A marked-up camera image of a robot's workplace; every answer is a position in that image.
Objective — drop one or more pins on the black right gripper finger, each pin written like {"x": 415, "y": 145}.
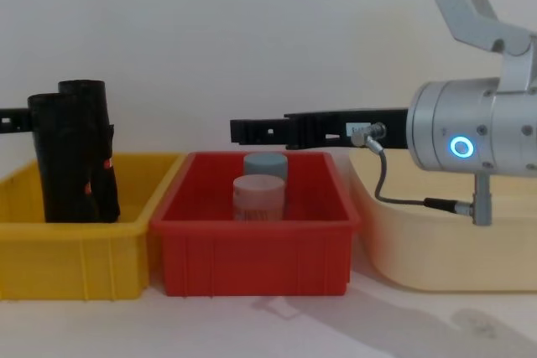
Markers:
{"x": 256, "y": 131}

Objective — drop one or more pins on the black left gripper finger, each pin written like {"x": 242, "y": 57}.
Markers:
{"x": 14, "y": 120}

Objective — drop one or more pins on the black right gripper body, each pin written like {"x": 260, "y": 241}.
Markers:
{"x": 319, "y": 129}

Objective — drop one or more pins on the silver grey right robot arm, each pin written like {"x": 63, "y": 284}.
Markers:
{"x": 457, "y": 123}

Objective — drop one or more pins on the jar with grey lid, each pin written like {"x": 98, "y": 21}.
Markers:
{"x": 265, "y": 164}

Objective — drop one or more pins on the black roll with orange marks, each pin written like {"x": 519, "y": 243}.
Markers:
{"x": 98, "y": 123}
{"x": 63, "y": 157}

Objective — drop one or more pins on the jar with pale pink lid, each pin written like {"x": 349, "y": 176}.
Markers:
{"x": 258, "y": 198}

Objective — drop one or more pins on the red plastic bin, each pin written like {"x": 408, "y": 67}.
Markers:
{"x": 251, "y": 257}

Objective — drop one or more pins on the yellow plastic bin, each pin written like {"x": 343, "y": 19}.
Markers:
{"x": 75, "y": 257}

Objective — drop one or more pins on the cream plastic bin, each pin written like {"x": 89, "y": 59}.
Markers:
{"x": 440, "y": 249}

